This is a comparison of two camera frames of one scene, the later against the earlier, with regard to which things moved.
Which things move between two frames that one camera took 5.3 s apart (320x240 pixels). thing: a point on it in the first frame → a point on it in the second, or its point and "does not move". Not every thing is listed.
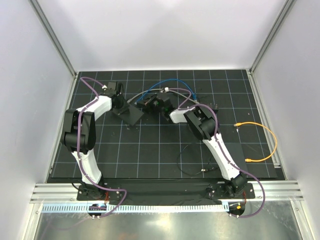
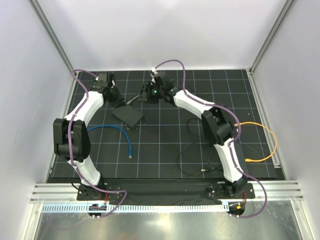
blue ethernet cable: (194, 94) → (130, 152)
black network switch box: (131, 115) does not move
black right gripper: (148, 102) → (146, 89)
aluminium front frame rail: (67, 192) does not move
